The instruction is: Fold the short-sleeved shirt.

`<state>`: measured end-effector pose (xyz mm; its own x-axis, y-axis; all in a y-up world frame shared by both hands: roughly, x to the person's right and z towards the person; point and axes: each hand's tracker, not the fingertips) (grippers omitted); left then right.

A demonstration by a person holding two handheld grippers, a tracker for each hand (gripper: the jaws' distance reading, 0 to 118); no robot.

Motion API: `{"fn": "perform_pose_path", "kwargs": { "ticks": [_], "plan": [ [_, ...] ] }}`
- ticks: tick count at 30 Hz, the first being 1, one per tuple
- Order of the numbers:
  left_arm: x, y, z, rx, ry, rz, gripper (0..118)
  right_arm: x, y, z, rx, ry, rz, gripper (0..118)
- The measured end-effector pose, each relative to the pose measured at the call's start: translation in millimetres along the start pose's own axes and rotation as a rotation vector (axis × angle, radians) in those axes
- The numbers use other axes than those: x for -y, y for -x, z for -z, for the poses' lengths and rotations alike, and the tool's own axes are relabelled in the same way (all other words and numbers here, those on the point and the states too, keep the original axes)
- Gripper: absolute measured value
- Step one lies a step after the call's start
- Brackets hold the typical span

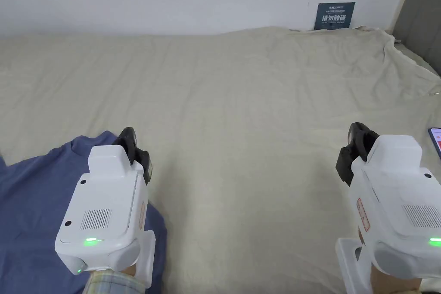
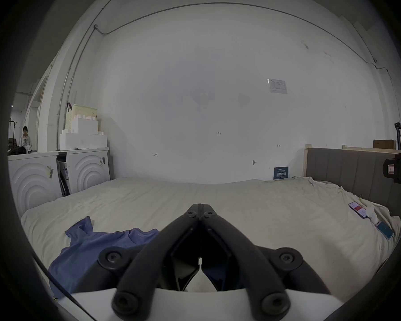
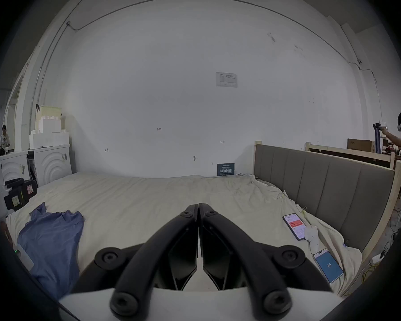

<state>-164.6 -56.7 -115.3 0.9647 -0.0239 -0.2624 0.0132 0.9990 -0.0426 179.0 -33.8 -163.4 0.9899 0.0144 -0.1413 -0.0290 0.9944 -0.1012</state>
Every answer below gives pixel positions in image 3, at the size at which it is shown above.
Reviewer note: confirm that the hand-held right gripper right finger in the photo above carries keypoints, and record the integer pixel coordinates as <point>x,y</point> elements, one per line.
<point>237,246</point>

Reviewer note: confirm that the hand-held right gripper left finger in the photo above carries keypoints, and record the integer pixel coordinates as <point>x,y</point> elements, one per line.
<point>160,246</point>

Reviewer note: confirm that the person's left hand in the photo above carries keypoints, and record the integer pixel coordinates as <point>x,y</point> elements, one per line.
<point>6,234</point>

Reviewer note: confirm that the bed with beige sheet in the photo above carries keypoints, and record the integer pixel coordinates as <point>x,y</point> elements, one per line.
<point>147,202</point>

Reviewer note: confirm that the blue shirt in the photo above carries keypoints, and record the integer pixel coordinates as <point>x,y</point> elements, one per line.
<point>50,246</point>

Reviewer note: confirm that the phone with red screen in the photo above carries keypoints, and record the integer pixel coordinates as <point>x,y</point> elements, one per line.
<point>294,226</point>

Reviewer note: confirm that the small dark sign card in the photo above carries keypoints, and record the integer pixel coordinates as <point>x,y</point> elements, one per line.
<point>224,169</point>

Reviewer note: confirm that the phone with blue screen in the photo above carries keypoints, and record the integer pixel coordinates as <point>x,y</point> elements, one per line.
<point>328,266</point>

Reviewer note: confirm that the grey padded headboard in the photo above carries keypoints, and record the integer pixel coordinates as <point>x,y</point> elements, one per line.
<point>327,189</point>

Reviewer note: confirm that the brown carton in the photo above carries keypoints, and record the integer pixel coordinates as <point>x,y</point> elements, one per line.
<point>360,144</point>

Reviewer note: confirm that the white paper notice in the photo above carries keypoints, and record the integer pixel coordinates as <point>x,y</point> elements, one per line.
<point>226,79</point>

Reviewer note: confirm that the wooden bed frame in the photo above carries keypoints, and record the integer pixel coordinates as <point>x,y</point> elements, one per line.
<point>351,155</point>

